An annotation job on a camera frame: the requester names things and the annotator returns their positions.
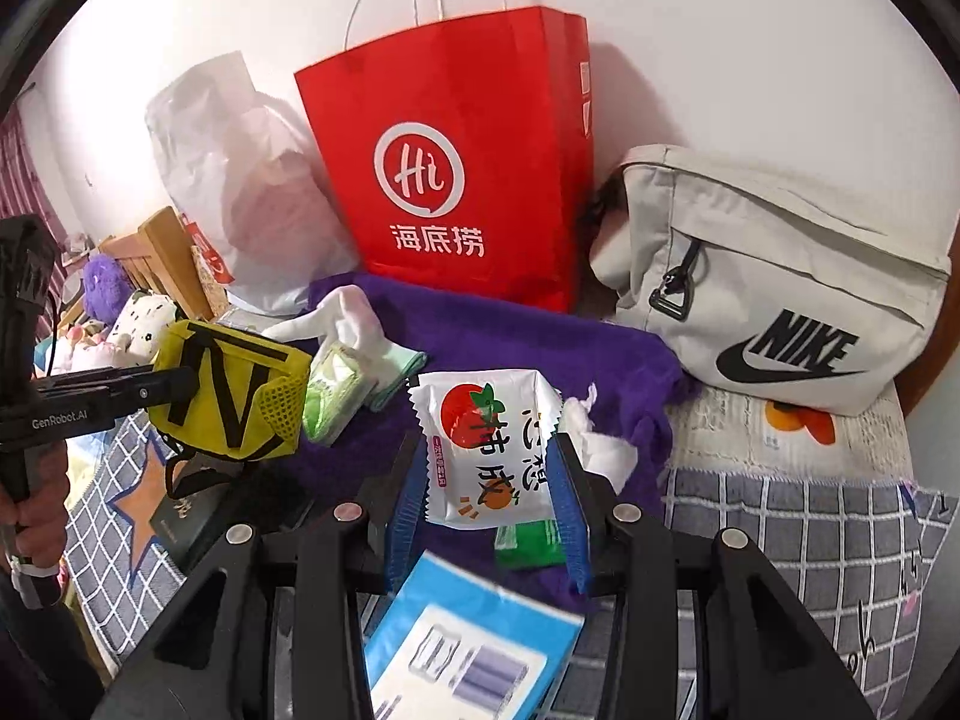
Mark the grey checkered blanket with stars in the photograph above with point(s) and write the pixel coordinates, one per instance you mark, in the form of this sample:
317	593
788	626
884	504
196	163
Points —
787	540

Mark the person's left hand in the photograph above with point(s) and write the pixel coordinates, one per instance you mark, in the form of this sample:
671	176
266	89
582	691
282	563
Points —
45	510

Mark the dark box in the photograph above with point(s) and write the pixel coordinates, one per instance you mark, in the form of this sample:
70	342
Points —
195	525

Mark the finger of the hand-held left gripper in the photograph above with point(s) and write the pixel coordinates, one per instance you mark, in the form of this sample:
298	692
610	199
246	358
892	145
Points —
150	388

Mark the white spotted plush toy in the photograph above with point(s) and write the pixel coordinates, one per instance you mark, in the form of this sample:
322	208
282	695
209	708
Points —
142	326

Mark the blue tissue pack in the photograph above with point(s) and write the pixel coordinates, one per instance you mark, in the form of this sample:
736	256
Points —
420	615

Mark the grey waist bag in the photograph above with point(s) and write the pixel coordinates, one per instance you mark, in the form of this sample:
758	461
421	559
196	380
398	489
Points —
787	255

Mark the yellow pouch with black stripes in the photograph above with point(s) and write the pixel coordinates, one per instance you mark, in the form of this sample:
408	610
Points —
166	360

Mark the red paper bag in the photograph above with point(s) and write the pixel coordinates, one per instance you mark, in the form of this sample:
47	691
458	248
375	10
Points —
465	105

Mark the white plastic bag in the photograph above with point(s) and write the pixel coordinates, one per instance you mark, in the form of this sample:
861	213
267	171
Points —
225	165

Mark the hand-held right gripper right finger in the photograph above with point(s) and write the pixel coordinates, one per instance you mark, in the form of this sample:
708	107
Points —
570	532

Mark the purple fleece cloth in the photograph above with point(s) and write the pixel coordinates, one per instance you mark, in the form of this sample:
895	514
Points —
487	337

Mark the wooden headboard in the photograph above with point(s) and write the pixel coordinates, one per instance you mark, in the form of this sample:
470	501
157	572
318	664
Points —
161	247

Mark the white snack packet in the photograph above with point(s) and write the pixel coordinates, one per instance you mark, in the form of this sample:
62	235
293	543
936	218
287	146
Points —
480	465

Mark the white tissue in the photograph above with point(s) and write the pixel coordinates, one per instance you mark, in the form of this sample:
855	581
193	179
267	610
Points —
604	454

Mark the white sock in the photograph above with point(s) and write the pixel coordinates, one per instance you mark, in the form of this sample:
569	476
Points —
352	322

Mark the pink curtain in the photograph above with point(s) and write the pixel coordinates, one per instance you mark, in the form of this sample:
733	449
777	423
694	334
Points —
22	180

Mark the light green tissue packet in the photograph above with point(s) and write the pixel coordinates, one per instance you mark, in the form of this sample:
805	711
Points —
334	397

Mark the purple plush toy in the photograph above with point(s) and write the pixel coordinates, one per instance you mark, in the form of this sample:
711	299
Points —
105	285

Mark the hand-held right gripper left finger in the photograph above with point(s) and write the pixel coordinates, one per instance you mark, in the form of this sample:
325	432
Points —
401	525

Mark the pink plush toy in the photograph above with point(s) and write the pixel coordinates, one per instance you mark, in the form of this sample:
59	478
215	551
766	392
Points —
90	341

